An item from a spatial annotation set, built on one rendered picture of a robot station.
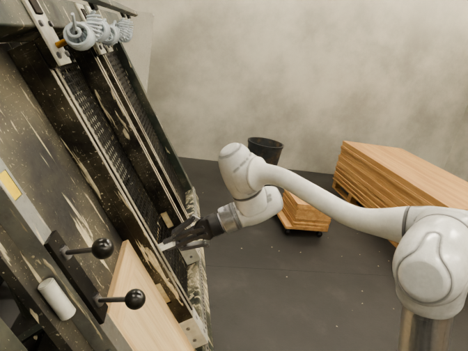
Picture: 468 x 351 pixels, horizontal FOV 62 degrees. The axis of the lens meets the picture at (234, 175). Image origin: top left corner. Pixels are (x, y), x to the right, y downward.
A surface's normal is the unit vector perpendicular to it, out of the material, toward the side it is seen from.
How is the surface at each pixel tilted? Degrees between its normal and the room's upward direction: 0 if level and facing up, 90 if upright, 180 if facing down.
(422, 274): 88
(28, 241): 90
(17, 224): 90
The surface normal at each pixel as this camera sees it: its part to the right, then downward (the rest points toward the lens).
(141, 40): 0.16, 0.35
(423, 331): -0.48, 0.25
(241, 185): -0.38, 0.64
